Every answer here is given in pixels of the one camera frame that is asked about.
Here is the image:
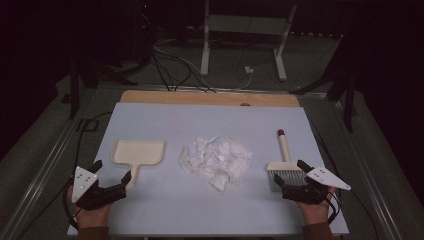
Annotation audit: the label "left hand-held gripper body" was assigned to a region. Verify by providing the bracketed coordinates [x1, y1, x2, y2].
[71, 165, 128, 211]

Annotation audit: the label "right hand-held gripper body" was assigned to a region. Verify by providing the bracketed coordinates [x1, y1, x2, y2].
[281, 165, 352, 205]

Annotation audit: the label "cream hand brush grey bristles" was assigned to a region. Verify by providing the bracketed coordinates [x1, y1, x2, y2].
[266, 128, 308, 193]

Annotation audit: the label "cream plastic dustpan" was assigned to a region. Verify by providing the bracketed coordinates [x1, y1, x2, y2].
[110, 139, 167, 191]

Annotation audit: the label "pile of white paper scraps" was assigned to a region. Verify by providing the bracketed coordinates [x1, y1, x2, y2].
[178, 134, 255, 193]

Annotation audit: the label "person's right hand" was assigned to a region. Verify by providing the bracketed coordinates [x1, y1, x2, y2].
[296, 186, 337, 227]

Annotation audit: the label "person's left hand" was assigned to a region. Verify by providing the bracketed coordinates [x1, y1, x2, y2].
[65, 184, 113, 230]

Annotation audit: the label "black tripod stand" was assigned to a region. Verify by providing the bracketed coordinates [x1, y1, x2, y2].
[68, 33, 138, 120]
[289, 33, 360, 133]

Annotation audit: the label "light grey table mat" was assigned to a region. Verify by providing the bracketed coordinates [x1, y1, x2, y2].
[66, 101, 350, 238]

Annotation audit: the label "white metal stand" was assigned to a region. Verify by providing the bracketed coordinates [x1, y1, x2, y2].
[199, 0, 299, 83]

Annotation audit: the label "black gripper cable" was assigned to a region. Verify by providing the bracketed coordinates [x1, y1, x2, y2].
[62, 111, 114, 231]

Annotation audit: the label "white cable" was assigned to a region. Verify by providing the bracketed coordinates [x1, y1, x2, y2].
[196, 71, 255, 92]

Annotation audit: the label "black floor cables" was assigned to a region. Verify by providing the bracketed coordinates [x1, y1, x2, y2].
[151, 44, 218, 93]

